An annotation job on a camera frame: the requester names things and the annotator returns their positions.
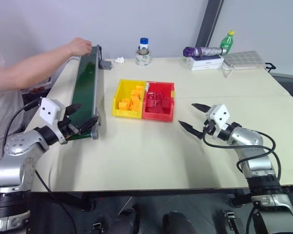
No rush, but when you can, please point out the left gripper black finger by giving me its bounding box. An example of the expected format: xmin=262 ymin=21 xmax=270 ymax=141
xmin=78 ymin=116 xmax=100 ymax=134
xmin=64 ymin=103 xmax=83 ymax=117

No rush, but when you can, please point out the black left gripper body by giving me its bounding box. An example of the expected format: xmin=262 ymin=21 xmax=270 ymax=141
xmin=57 ymin=115 xmax=82 ymax=141

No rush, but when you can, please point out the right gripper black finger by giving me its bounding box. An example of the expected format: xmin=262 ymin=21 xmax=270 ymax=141
xmin=177 ymin=119 xmax=204 ymax=140
xmin=191 ymin=103 xmax=212 ymax=114

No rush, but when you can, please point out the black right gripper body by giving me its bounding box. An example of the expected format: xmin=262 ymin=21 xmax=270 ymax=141
xmin=201 ymin=118 xmax=217 ymax=137

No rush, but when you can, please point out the green conveyor belt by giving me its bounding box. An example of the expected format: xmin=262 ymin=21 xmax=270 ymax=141
xmin=69 ymin=44 xmax=105 ymax=141

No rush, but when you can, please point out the person's bare hand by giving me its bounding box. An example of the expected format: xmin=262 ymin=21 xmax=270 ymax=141
xmin=67 ymin=37 xmax=93 ymax=57

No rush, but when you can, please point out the red plastic bin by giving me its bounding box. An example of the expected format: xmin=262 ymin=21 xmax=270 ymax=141
xmin=141 ymin=81 xmax=175 ymax=122

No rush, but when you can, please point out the yellow plastic bin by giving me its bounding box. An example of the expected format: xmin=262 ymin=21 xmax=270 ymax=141
xmin=111 ymin=78 xmax=148 ymax=119

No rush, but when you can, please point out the red and white package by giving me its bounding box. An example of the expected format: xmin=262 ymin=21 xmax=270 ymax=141
xmin=21 ymin=76 xmax=53 ymax=94

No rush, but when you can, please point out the white flat box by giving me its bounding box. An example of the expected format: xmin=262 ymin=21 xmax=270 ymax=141
xmin=189 ymin=62 xmax=224 ymax=72
xmin=186 ymin=55 xmax=225 ymax=65

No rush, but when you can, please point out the folded purple silver umbrella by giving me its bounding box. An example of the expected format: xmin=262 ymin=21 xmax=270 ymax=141
xmin=183 ymin=46 xmax=228 ymax=58

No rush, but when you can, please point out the clear plastic tray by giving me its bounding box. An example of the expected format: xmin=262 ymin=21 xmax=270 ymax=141
xmin=222 ymin=50 xmax=267 ymax=71

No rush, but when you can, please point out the person's white shirt torso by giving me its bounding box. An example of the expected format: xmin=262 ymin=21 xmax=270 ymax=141
xmin=0 ymin=29 xmax=31 ymax=171

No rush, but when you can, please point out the green bottle yellow cap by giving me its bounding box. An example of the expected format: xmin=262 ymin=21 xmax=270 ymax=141
xmin=220 ymin=30 xmax=236 ymax=54

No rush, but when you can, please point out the white tape roll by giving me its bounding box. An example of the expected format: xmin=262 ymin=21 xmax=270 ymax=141
xmin=134 ymin=48 xmax=152 ymax=67

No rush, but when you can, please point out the white bottle blue cap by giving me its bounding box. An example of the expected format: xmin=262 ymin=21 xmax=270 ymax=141
xmin=139 ymin=37 xmax=150 ymax=53

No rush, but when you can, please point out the dark rounded shape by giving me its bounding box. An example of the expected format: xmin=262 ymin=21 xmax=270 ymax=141
xmin=115 ymin=207 xmax=140 ymax=234
xmin=162 ymin=210 xmax=197 ymax=234

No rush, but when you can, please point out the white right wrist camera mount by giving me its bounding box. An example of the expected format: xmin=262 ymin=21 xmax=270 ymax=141
xmin=204 ymin=103 xmax=231 ymax=137

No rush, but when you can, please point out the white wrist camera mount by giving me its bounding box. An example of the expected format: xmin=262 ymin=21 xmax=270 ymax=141
xmin=204 ymin=103 xmax=231 ymax=137
xmin=39 ymin=97 xmax=65 ymax=145

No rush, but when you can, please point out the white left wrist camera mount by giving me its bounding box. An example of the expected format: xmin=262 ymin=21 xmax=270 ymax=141
xmin=39 ymin=97 xmax=65 ymax=145

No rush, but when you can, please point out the white cord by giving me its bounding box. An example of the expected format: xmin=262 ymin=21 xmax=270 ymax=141
xmin=220 ymin=63 xmax=235 ymax=79

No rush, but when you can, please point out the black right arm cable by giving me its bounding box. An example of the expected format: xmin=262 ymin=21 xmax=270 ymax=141
xmin=202 ymin=123 xmax=282 ymax=234

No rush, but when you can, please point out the black clip handle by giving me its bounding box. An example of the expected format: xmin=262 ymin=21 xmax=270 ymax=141
xmin=264 ymin=62 xmax=277 ymax=73

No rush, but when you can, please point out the black strap with buckle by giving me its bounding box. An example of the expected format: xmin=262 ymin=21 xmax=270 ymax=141
xmin=223 ymin=210 xmax=243 ymax=232
xmin=92 ymin=216 xmax=106 ymax=234

